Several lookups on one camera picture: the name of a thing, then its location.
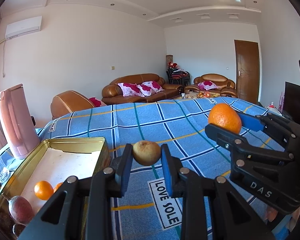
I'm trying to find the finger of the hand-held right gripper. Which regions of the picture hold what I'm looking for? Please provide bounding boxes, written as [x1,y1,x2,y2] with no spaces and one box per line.
[205,124,296,167]
[239,112,300,140]

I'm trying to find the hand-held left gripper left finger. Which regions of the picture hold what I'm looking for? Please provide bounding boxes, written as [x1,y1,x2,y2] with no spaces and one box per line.
[17,144,133,240]

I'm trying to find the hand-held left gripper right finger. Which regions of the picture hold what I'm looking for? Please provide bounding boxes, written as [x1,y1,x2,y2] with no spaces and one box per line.
[161,144,275,240]

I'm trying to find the large yellow fruit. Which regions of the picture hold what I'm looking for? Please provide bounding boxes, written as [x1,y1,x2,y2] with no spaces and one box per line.
[132,141,162,166]

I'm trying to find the gold metal tin box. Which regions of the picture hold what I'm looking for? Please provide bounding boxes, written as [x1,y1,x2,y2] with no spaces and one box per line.
[0,137,112,230]

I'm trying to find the dark dried fruit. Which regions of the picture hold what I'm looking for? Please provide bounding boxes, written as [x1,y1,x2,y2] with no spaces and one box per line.
[0,211,15,230]
[12,224,27,238]

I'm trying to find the person's right hand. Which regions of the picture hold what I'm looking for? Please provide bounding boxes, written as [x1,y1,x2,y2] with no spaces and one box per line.
[266,205,278,222]

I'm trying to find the brown leather armchair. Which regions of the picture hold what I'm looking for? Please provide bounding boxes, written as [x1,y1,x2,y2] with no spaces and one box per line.
[50,90,107,120]
[184,74,238,98]

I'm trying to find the cluttered coffee table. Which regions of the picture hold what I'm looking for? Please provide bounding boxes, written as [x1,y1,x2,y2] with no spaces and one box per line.
[175,92,222,99]

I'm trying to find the black television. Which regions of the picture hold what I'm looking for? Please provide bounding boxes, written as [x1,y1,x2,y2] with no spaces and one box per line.
[282,81,300,124]

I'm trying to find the brown wooden door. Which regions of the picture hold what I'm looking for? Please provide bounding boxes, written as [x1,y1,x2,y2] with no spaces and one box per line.
[234,39,260,103]

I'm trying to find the blue plaid tablecloth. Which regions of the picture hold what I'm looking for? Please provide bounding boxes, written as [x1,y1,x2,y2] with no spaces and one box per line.
[35,96,290,240]

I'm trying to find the floral pillow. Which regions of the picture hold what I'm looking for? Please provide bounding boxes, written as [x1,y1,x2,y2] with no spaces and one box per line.
[117,82,142,97]
[197,81,219,90]
[136,81,164,97]

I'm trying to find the red pillow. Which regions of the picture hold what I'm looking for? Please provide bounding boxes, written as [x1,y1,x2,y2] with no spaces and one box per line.
[89,97,107,108]

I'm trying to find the stacked black chairs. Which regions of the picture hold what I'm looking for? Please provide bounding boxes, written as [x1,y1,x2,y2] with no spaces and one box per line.
[166,68,191,86]

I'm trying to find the brown leather sofa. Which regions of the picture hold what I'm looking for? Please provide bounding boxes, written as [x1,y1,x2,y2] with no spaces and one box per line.
[102,74,184,105]

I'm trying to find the pink electric kettle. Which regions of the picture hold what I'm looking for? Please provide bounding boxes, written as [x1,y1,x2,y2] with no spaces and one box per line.
[0,84,40,160]

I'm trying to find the white air conditioner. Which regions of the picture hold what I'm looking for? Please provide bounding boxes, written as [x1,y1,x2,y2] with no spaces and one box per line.
[5,16,42,40]

